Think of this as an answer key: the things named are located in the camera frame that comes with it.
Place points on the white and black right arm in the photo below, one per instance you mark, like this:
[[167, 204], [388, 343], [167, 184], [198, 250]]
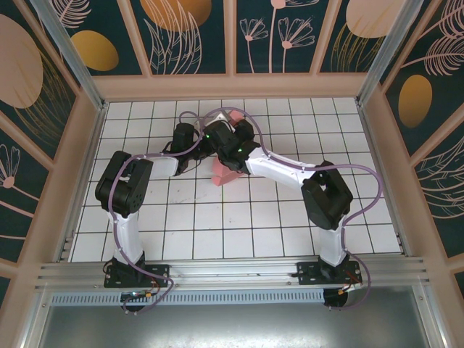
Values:
[[279, 166]]

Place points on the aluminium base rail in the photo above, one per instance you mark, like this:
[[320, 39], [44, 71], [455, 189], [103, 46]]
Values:
[[232, 270]]

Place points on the pink cloth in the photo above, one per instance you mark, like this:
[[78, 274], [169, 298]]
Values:
[[223, 177]]

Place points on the wall panel with single flower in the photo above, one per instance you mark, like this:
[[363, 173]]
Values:
[[14, 181]]

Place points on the wall panel with fern leaves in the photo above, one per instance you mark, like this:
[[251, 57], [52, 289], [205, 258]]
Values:
[[442, 188]]

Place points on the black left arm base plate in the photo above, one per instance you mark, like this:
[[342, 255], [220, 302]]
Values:
[[159, 275]]

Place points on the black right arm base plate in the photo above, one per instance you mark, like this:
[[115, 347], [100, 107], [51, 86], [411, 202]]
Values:
[[306, 273]]

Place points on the wall panel with pale circle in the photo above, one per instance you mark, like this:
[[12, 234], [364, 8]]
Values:
[[362, 18]]

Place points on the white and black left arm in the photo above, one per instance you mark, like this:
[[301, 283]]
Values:
[[127, 235]]

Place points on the aluminium side rail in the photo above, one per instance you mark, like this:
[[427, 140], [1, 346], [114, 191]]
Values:
[[80, 185], [370, 145]]

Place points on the wall panel with large pink circle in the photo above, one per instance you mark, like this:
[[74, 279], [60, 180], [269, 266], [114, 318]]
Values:
[[18, 72]]

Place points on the wall panel with yellow oval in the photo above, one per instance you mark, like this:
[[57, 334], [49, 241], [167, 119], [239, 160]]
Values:
[[94, 50]]

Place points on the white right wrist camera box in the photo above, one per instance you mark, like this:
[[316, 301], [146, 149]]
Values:
[[220, 117]]

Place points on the aluminium frame post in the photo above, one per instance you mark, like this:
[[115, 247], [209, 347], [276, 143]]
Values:
[[376, 65], [34, 319], [74, 61], [431, 319]]

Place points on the grey metal sheet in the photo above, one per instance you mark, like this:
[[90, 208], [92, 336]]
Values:
[[232, 326]]

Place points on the wall panel with flower outlines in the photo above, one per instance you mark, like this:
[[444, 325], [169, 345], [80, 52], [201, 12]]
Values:
[[275, 54]]

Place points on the wall panel with leaf outlines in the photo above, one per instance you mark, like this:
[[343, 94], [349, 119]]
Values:
[[174, 21]]

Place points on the wall panel with feather and oval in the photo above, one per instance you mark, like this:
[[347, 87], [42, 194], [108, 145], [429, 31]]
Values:
[[417, 98]]

